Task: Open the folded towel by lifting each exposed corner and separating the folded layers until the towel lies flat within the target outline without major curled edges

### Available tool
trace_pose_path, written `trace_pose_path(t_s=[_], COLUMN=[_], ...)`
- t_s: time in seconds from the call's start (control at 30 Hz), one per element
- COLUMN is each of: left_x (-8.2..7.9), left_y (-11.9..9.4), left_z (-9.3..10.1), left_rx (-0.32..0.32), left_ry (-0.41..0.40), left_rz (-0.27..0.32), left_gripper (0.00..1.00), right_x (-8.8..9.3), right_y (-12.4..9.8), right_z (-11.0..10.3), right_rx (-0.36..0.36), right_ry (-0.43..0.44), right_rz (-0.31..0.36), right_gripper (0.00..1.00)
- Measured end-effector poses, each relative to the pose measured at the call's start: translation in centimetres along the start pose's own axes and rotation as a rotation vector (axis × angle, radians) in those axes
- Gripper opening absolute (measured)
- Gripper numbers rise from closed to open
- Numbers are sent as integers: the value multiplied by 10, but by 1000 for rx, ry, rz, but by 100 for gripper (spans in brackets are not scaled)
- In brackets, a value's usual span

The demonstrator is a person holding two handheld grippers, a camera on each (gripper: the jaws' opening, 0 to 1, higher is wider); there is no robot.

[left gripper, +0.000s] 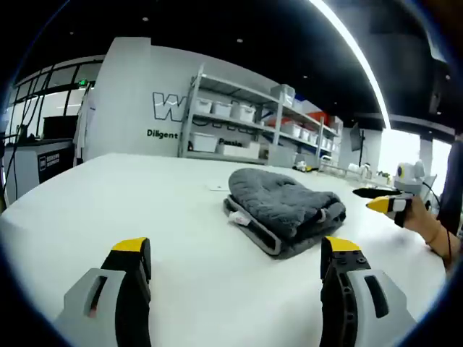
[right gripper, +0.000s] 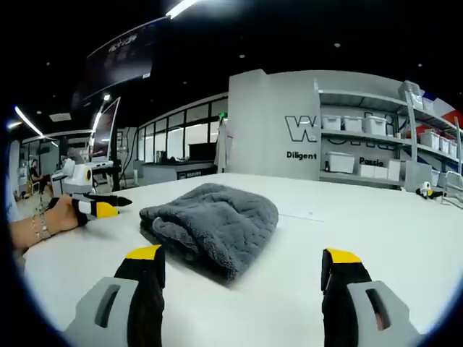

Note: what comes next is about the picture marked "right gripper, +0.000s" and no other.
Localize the grey fluffy towel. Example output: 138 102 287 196
139 182 280 287

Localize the person's left hand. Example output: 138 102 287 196
41 197 90 239

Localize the large computer monitor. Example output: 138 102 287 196
89 95 122 163

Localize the grey counter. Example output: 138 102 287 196
132 160 218 182

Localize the hanging white coat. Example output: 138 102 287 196
214 118 230 174

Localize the hanging dark display panel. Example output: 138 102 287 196
71 16 171 110

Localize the idle white yellow gripper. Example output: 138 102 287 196
415 180 446 200

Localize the grey metal shelving unit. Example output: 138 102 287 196
313 79 463 189

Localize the group of white storage boxes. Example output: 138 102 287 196
321 96 459 181

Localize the long ceiling light strip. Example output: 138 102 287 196
164 0 204 18

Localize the silver wrist bracelet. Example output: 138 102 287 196
30 210 52 242

